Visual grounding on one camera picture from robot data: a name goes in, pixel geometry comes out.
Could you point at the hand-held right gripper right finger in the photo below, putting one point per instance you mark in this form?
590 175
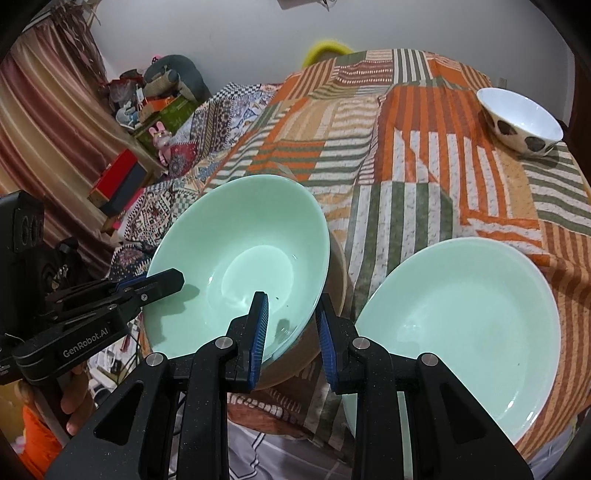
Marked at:
325 341

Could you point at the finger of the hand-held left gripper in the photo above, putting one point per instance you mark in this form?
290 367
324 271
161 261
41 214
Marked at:
161 282
128 284

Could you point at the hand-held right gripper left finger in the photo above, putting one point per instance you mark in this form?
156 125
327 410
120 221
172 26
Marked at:
259 337

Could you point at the pink bowl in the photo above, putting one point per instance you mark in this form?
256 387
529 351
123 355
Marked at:
336 277

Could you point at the mint green bowl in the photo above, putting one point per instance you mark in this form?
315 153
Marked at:
231 230

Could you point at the mint green plate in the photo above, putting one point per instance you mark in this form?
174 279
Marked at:
461 323

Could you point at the person's left hand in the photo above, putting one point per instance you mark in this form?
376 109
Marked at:
76 397

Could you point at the navy blue box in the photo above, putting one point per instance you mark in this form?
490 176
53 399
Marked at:
124 194

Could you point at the person's orange clothing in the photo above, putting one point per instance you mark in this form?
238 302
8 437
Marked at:
39 434

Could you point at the red box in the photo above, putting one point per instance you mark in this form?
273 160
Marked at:
115 173

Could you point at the grey checked bedsheet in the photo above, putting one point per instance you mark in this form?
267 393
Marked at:
258 454

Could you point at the pink bunny toy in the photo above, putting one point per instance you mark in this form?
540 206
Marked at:
160 136

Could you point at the green cardboard box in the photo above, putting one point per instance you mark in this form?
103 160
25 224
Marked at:
178 113

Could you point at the patterned blue white blanket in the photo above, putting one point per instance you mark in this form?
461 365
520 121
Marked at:
217 120

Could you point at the orange box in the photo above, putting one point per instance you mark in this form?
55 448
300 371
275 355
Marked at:
159 105

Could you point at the striped patchwork tablecloth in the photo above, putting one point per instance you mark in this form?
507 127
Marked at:
415 184

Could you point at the striped brown curtain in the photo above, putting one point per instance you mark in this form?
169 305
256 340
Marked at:
46 115

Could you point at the yellow chair back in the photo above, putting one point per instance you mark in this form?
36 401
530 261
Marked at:
323 46

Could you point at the white spotted bowl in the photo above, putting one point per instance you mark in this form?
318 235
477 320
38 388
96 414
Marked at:
517 110

